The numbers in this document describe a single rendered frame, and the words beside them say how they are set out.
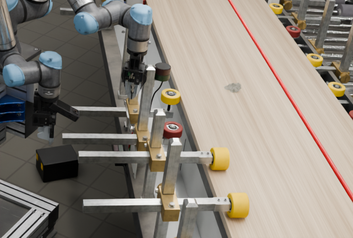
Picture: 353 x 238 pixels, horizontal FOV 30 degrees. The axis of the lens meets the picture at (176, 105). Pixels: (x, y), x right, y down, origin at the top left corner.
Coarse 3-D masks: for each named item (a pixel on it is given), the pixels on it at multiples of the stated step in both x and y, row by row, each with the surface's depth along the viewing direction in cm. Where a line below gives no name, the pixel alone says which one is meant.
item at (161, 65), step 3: (159, 63) 243; (162, 63) 244; (165, 63) 244; (156, 66) 241; (159, 66) 241; (162, 66) 242; (165, 66) 242; (168, 66) 242; (162, 69) 240; (165, 69) 240; (159, 75) 241; (162, 81) 245; (153, 84) 243; (159, 87) 246; (156, 90) 247; (153, 96) 248; (150, 108) 251
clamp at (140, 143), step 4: (136, 124) 258; (136, 128) 254; (136, 132) 253; (140, 132) 252; (144, 132) 253; (148, 132) 253; (140, 136) 250; (148, 136) 251; (140, 140) 248; (140, 144) 248; (140, 148) 249; (144, 148) 249
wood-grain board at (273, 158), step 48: (192, 0) 366; (240, 0) 376; (192, 48) 314; (240, 48) 321; (288, 48) 329; (192, 96) 275; (240, 96) 281; (240, 144) 249; (288, 144) 254; (336, 144) 259; (240, 192) 224; (288, 192) 228; (336, 192) 232
